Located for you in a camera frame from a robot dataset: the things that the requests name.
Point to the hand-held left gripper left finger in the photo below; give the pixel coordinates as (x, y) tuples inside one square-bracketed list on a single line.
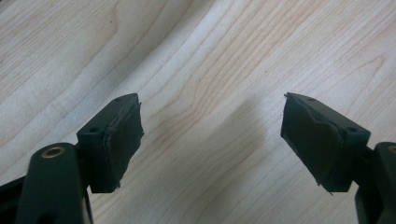
[(106, 146)]

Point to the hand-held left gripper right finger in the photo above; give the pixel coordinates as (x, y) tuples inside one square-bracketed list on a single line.
[(323, 140)]

